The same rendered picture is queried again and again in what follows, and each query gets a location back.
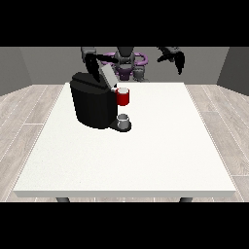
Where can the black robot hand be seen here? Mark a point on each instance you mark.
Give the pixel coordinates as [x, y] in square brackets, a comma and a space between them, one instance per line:
[92, 61]
[180, 61]

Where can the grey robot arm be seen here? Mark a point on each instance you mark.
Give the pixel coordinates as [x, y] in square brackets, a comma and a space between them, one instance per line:
[174, 49]
[88, 50]

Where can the pale grey machine lid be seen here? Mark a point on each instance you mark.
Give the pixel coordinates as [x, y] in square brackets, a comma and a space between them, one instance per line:
[108, 76]

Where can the black coffee machine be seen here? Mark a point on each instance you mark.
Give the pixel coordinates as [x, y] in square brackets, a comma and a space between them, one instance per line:
[90, 103]

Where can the red pod holder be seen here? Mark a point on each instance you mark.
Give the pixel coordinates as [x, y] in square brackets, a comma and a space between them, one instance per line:
[123, 99]

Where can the grey robot trunk purple rings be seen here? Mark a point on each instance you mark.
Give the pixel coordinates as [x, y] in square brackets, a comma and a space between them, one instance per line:
[125, 70]

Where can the small grey cup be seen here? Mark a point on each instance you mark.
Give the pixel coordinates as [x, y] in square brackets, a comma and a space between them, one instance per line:
[123, 122]

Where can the dark table leg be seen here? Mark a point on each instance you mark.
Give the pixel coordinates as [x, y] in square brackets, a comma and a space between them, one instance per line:
[63, 199]
[186, 199]

